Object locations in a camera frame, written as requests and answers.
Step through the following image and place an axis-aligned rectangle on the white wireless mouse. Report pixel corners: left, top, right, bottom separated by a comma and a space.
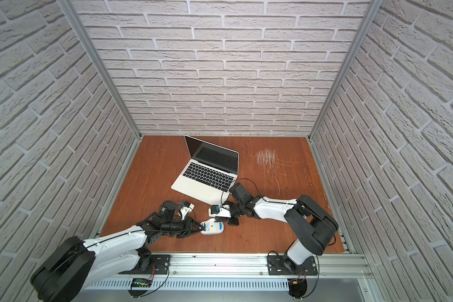
201, 218, 225, 235

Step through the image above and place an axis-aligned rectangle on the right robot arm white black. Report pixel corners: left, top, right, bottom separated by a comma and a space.
229, 183, 338, 268

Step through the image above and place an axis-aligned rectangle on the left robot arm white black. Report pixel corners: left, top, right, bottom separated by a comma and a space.
30, 201, 205, 301

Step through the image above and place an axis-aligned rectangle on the silver open laptop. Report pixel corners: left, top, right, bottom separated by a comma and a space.
171, 135, 239, 205

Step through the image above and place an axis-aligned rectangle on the green circuit board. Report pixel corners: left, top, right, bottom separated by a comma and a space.
131, 278, 152, 289

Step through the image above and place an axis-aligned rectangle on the black round connector board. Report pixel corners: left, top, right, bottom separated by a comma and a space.
288, 279, 308, 299

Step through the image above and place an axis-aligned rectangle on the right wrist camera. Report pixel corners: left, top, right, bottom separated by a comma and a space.
208, 205, 232, 218

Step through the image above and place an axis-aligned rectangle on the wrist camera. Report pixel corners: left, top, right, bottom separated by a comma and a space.
208, 205, 232, 218
179, 201, 195, 220

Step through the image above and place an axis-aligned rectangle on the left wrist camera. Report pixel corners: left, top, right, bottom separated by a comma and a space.
179, 201, 195, 220

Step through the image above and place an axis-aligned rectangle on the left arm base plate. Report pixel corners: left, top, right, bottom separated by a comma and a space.
120, 254, 171, 275

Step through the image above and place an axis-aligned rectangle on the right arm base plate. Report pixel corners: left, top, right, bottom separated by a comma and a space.
266, 254, 318, 276

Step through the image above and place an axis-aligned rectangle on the aluminium front rail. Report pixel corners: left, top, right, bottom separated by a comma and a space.
63, 252, 374, 280

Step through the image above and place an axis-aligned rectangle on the left aluminium corner post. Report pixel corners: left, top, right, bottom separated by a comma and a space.
57, 0, 142, 140

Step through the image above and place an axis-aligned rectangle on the aluminium corner post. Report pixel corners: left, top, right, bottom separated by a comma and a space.
57, 0, 142, 140
308, 0, 383, 143

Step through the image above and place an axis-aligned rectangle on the right aluminium corner post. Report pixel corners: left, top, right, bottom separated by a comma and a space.
308, 0, 383, 143

